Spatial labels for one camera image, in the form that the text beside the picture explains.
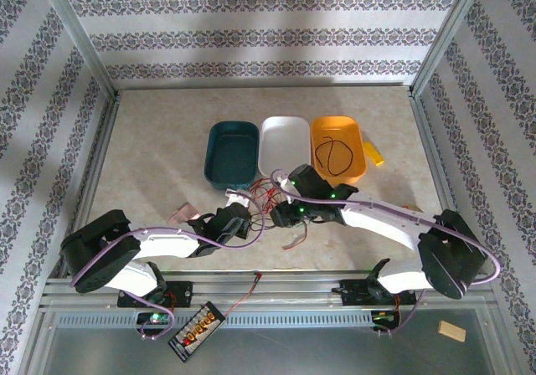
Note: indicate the pink translucent tape dispenser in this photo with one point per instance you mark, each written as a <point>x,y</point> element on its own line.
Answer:
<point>182,214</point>

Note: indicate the yellow plastic block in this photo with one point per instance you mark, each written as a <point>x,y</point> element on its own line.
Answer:
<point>373,151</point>

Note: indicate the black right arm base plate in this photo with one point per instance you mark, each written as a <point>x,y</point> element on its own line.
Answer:
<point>352,291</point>

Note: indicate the left controller board green light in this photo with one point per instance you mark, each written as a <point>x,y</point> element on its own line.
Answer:
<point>155,318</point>

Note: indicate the aluminium frame post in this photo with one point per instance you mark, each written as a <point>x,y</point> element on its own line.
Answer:
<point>75,32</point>
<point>450,32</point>

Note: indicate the white plastic bin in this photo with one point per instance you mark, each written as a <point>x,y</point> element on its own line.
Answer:
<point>285,140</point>

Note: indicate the orange plastic bin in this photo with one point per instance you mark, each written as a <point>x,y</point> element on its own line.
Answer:
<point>335,126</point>

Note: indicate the teal plastic bin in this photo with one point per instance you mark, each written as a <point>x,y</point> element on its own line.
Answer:
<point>230,157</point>

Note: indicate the right controller board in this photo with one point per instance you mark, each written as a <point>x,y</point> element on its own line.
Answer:
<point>385,318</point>

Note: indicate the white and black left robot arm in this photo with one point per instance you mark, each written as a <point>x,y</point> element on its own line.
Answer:
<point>167,243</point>

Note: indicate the small wooden block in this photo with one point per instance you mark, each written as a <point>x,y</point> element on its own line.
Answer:
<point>452,331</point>

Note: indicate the black power board yellow connectors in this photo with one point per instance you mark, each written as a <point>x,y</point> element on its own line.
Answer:
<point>197,331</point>

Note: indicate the aluminium table rail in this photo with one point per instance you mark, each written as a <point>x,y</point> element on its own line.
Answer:
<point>272,280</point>

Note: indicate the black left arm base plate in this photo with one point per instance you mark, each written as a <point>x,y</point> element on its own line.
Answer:
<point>182,293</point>

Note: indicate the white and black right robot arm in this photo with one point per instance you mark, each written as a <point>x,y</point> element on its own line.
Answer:
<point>377,220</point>

